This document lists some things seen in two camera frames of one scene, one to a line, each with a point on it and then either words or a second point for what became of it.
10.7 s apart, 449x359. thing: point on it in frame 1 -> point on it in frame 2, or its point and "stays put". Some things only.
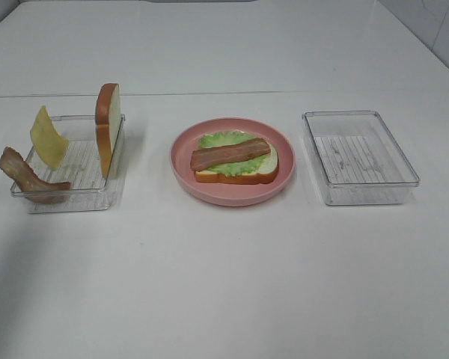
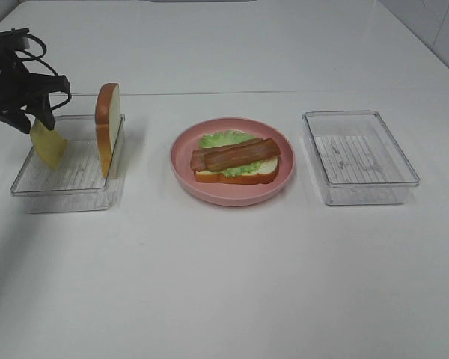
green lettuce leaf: [230, 137] stays put
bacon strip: [31, 186] -> [217, 157]
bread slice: [108, 109] stays put
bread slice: [267, 172] stays put
